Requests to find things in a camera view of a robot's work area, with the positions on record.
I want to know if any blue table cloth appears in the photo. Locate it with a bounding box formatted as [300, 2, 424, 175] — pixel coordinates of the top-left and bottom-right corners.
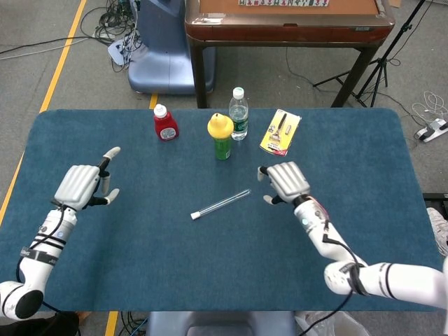
[0, 108, 445, 313]

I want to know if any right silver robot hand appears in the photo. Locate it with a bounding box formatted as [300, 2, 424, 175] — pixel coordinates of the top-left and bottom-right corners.
[257, 161, 312, 206]

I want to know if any white power strip with cables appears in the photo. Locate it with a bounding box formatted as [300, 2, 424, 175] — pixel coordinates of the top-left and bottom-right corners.
[106, 36, 139, 67]

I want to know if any face-up mahjong tile row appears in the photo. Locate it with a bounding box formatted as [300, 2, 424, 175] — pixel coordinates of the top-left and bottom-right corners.
[239, 0, 330, 7]

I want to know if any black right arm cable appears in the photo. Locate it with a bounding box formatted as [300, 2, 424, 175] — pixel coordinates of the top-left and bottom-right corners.
[299, 232, 361, 336]

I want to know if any black tripod stand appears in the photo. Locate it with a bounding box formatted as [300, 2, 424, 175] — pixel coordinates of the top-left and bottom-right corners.
[312, 0, 435, 109]

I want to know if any clear plastic water bottle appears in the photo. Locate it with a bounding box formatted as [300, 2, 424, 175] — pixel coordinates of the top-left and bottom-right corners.
[228, 87, 250, 141]

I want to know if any black box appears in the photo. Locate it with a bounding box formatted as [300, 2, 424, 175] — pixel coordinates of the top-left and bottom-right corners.
[421, 191, 448, 211]

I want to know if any brown mahjong table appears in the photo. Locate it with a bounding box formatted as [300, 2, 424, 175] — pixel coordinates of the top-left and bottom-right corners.
[184, 0, 396, 109]

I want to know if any yellow razor blister pack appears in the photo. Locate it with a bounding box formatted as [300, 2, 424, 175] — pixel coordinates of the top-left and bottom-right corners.
[259, 108, 302, 158]

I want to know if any clear plastic bag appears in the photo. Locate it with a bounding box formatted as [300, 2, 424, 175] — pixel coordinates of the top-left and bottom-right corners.
[293, 310, 368, 336]

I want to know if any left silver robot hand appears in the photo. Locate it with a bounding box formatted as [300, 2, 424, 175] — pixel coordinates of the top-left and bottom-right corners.
[52, 146, 122, 212]

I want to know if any yellow pear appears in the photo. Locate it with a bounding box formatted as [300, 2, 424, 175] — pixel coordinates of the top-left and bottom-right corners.
[206, 113, 235, 140]

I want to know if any blue-grey machine pedestal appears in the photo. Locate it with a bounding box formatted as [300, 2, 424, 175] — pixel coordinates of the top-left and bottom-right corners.
[127, 0, 216, 95]

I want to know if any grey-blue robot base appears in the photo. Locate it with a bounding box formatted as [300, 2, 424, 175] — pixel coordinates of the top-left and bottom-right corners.
[145, 310, 298, 336]

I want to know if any green drink can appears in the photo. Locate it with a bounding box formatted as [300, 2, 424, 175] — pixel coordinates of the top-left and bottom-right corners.
[213, 134, 232, 161]

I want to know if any black bag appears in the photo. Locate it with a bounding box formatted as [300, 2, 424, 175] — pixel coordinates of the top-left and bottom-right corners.
[0, 311, 81, 336]

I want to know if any red ketchup bottle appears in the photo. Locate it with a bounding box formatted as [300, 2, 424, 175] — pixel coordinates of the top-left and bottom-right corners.
[153, 104, 180, 142]

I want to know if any clear glass test tube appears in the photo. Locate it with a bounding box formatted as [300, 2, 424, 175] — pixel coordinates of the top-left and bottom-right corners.
[195, 188, 252, 217]

